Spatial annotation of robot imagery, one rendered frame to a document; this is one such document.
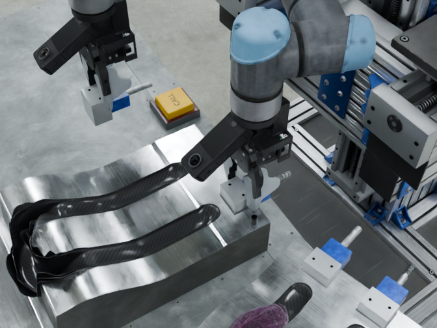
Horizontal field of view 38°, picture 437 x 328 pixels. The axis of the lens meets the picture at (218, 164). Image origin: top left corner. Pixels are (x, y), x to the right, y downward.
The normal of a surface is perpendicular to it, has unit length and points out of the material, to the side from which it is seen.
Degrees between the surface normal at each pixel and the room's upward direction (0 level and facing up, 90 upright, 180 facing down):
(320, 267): 0
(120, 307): 90
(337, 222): 0
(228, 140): 31
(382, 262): 0
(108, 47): 90
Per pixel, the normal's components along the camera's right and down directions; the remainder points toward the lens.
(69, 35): -0.41, -0.35
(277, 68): 0.18, 0.63
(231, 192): 0.00, -0.63
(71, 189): 0.41, -0.74
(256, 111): 0.04, 0.77
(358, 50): 0.21, 0.40
